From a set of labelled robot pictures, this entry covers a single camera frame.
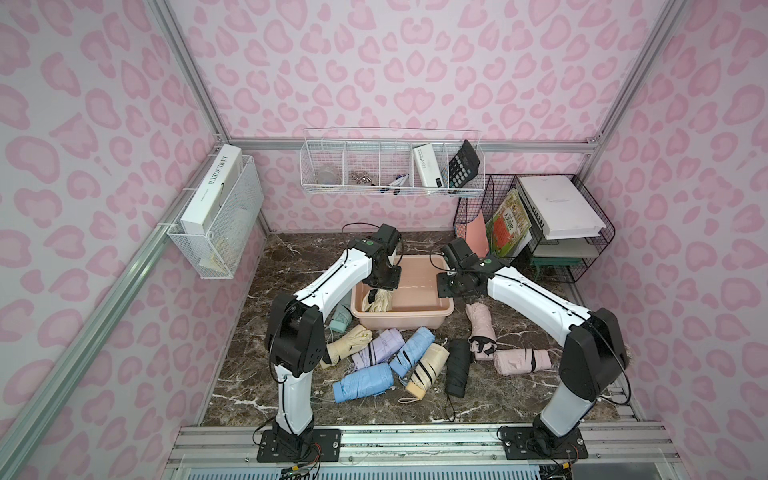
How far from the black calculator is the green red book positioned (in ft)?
0.73

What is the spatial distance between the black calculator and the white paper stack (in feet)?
0.76

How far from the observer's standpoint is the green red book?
0.97 m
